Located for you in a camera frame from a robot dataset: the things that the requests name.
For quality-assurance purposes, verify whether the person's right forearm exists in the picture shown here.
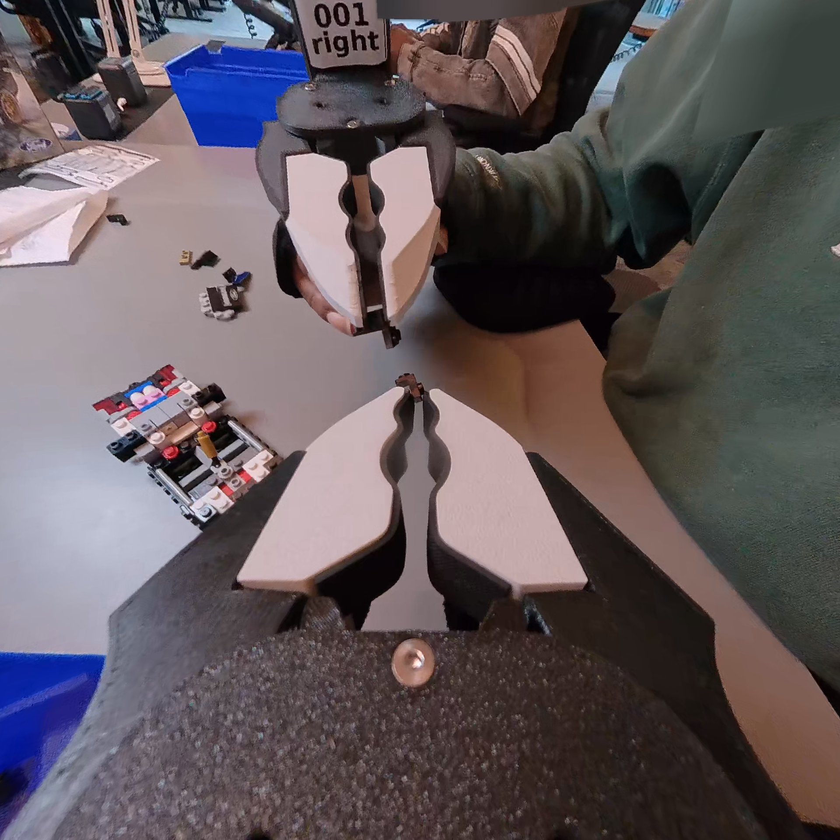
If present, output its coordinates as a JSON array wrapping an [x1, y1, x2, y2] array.
[[440, 99, 670, 270]]

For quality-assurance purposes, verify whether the person's right hand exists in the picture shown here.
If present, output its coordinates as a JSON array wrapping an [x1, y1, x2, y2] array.
[[292, 256, 358, 338]]

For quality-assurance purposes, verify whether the white numbered paper bag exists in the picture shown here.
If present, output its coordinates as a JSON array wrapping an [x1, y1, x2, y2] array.
[[0, 184, 109, 267]]

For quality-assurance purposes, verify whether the black office chair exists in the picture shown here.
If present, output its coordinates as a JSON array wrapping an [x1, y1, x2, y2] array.
[[558, 0, 647, 132]]

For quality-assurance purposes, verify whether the large blue plastic bin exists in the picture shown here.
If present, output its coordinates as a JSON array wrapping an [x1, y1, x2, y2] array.
[[0, 653, 106, 815]]

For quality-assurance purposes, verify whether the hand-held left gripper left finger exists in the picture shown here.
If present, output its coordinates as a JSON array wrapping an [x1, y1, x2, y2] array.
[[239, 388, 410, 594]]

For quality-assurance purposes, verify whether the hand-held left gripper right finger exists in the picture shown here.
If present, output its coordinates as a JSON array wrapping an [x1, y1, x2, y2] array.
[[427, 389, 589, 598]]

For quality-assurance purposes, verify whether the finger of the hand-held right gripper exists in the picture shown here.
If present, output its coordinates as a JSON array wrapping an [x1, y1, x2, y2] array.
[[372, 143, 442, 330], [285, 154, 363, 336]]

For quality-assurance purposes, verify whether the brick car model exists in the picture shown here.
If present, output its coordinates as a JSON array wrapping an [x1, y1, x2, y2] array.
[[92, 364, 279, 526]]

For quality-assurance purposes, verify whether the toy car set box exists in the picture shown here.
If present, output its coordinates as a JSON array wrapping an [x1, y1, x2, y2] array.
[[0, 40, 60, 169]]

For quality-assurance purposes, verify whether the small blue bin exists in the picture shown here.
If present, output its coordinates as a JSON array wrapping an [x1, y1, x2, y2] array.
[[164, 44, 309, 148]]

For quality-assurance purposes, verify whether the black brick axle assembly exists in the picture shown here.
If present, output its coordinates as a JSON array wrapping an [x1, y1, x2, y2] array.
[[197, 287, 245, 320]]

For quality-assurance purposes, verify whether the person's torso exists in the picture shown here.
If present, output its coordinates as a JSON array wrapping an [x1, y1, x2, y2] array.
[[604, 0, 840, 697]]

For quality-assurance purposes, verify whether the small black box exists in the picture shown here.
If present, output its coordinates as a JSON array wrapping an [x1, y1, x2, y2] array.
[[59, 86, 126, 139], [99, 56, 148, 109]]

